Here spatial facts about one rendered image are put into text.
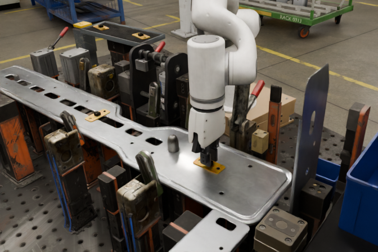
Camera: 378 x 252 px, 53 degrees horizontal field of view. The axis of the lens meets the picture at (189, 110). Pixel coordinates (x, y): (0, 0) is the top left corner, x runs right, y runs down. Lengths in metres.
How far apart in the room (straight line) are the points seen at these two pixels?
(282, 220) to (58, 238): 0.78
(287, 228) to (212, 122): 0.30
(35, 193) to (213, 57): 0.94
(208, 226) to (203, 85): 0.31
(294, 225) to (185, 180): 0.31
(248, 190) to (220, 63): 0.32
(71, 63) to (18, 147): 0.37
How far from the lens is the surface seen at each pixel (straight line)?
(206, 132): 0.91
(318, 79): 0.72
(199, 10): 0.93
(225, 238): 0.83
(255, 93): 1.10
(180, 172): 1.00
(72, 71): 1.57
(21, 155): 1.56
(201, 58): 0.82
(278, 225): 0.78
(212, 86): 0.85
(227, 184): 0.95
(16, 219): 1.45
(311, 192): 0.83
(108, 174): 1.04
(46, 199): 1.49
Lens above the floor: 1.61
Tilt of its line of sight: 29 degrees down
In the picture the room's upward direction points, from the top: 3 degrees counter-clockwise
